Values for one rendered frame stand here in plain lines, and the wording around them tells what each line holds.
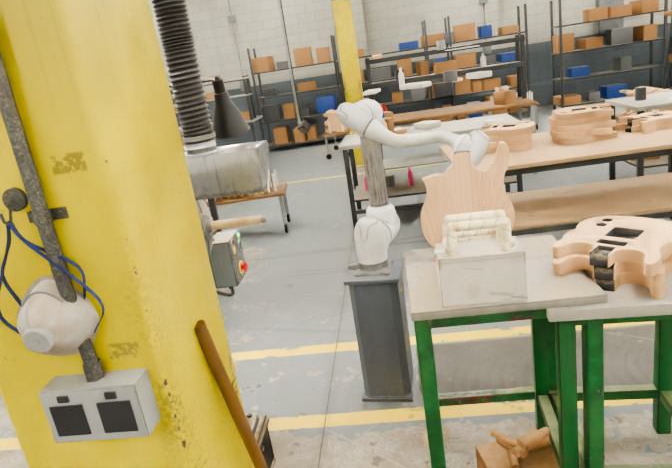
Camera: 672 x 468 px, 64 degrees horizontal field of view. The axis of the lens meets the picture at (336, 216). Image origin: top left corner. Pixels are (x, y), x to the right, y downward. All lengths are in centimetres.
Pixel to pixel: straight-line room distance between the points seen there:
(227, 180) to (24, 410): 100
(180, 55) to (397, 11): 1120
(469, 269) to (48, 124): 133
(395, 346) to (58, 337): 217
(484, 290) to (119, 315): 125
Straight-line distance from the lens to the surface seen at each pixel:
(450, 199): 207
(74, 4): 79
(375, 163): 275
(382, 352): 285
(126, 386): 84
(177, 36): 180
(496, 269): 178
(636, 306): 192
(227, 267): 226
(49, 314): 83
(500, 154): 206
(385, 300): 270
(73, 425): 91
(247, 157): 174
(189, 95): 179
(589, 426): 217
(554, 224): 410
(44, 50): 78
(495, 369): 319
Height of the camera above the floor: 176
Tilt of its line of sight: 16 degrees down
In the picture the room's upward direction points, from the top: 9 degrees counter-clockwise
